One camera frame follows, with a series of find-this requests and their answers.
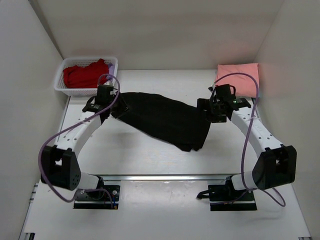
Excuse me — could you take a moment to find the folded pink t shirt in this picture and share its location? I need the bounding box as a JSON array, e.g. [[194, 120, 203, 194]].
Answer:
[[216, 63, 259, 98]]

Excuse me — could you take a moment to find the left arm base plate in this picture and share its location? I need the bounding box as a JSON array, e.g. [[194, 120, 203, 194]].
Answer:
[[73, 181, 121, 210]]

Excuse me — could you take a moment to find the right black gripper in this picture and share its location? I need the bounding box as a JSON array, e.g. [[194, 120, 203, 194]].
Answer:
[[194, 99, 225, 124]]

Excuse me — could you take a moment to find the aluminium table rail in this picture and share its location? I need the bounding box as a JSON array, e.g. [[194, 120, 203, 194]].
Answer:
[[44, 99, 283, 183]]

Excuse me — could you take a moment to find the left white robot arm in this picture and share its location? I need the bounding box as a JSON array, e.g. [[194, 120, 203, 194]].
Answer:
[[38, 85, 128, 199]]

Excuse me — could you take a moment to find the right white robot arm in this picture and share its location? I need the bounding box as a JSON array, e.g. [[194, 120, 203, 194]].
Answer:
[[197, 84, 297, 202]]

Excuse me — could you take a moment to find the black t shirt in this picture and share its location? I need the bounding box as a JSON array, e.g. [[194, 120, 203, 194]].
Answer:
[[111, 92, 211, 152]]

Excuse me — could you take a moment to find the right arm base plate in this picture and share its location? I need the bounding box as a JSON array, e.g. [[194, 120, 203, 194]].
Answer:
[[196, 185, 258, 212]]

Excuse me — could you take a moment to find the white plastic basket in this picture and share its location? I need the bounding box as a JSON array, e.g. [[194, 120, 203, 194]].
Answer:
[[54, 56, 118, 96]]

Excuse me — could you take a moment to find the red t shirt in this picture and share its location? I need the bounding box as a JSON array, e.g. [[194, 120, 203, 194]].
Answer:
[[63, 58, 109, 89]]

